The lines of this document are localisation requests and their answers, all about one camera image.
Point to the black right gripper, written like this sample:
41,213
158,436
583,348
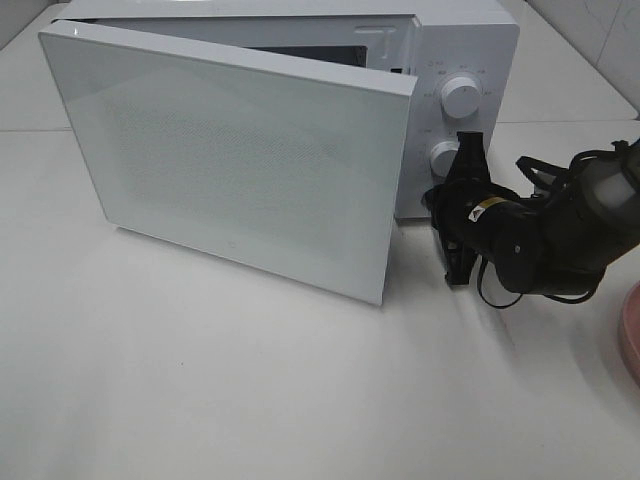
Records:
477,219

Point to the white microwave door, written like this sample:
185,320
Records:
280,163

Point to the pink round plate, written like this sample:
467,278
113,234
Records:
628,333

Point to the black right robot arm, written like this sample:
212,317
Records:
556,243

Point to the lower white timer knob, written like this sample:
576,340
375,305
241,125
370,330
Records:
442,156

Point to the upper white power knob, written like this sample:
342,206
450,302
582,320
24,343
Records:
460,96

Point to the white microwave oven body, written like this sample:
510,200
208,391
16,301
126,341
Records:
365,44

